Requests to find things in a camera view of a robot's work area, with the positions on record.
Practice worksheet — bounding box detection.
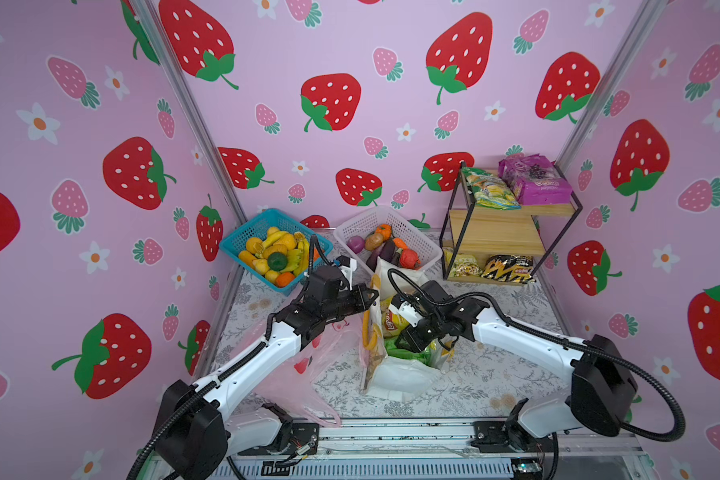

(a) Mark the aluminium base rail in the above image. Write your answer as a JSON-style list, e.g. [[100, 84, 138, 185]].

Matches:
[[200, 414, 660, 479]]

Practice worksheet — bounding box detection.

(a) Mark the purple eggplant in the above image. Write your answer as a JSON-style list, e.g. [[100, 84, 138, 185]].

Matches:
[[378, 239, 397, 263]]

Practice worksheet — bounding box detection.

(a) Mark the small nut snack bag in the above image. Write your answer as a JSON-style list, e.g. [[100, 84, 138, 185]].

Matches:
[[449, 254, 483, 277]]

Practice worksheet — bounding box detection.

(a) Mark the purple snack bag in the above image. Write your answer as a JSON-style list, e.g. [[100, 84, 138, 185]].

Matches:
[[498, 155, 573, 206]]

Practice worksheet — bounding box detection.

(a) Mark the green chips bag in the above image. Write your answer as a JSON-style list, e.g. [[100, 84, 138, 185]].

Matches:
[[384, 337, 439, 368]]

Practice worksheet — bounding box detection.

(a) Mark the white paper grocery bag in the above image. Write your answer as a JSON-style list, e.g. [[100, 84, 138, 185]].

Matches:
[[362, 259, 454, 402]]

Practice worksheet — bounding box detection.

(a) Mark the white plastic basket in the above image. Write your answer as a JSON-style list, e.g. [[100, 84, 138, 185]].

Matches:
[[334, 206, 442, 275]]

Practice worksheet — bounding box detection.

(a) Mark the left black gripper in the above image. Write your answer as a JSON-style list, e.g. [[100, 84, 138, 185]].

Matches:
[[321, 283, 378, 324]]

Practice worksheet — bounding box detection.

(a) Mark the green lime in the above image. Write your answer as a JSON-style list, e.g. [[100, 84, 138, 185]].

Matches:
[[267, 251, 288, 272]]

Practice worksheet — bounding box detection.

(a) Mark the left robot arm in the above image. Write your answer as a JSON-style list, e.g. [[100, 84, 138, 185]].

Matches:
[[127, 265, 379, 479]]

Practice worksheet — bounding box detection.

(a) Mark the teal plastic basket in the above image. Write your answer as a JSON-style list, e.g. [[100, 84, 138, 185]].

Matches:
[[220, 209, 322, 295]]

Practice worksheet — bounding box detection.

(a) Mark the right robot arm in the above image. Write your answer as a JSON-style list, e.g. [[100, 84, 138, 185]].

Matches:
[[390, 281, 686, 442]]

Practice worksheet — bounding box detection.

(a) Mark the small orange pumpkin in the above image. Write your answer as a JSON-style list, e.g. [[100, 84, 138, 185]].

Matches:
[[375, 224, 392, 241]]

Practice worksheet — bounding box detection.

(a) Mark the black yellow chips bag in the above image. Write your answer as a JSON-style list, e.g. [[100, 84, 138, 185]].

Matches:
[[481, 255, 534, 284]]

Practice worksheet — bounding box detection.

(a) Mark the green yellow snack bag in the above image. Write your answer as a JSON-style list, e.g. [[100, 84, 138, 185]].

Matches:
[[461, 167, 521, 211]]

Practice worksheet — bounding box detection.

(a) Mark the purple onion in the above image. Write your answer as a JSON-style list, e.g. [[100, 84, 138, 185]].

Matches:
[[347, 235, 365, 255]]

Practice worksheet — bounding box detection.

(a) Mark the pink plastic grocery bag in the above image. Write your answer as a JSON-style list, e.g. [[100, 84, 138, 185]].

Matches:
[[234, 315, 362, 427]]

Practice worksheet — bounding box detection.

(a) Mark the yellow banana bunch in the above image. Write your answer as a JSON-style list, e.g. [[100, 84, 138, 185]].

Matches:
[[262, 230, 309, 276]]

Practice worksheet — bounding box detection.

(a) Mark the red bell pepper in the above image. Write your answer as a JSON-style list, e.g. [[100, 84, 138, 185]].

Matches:
[[398, 249, 421, 270]]

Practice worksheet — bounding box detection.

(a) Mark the black wire wooden shelf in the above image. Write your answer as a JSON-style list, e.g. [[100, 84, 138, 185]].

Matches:
[[438, 174, 583, 285]]

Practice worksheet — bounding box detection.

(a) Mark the brown potato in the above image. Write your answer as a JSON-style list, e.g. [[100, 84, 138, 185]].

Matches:
[[364, 232, 385, 251]]

